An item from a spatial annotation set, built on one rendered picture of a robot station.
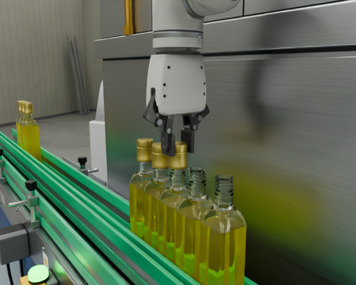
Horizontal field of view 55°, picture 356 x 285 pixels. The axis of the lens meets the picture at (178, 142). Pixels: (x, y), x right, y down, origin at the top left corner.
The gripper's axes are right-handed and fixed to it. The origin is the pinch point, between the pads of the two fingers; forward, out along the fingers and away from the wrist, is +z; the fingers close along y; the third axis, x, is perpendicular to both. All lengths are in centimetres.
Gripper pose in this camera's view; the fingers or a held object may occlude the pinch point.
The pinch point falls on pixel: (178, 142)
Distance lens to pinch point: 60.5
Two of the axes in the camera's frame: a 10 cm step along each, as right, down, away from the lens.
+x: 5.9, 1.7, -7.9
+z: 0.0, 9.8, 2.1
